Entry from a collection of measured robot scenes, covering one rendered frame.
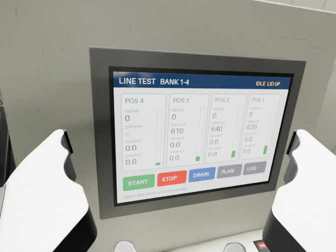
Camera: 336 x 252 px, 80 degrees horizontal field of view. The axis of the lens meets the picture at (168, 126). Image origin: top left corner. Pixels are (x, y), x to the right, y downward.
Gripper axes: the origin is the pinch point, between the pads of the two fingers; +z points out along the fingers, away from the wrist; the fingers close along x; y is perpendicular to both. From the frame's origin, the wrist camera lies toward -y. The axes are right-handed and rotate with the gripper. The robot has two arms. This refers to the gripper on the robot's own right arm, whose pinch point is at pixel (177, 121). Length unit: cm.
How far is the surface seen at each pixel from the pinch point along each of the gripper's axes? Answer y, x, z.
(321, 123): 53, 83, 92
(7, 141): 14.7, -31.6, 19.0
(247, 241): 51, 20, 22
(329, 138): 58, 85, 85
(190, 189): 30.9, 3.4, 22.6
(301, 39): 0.4, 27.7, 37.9
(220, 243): 50, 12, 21
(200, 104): 11.1, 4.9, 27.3
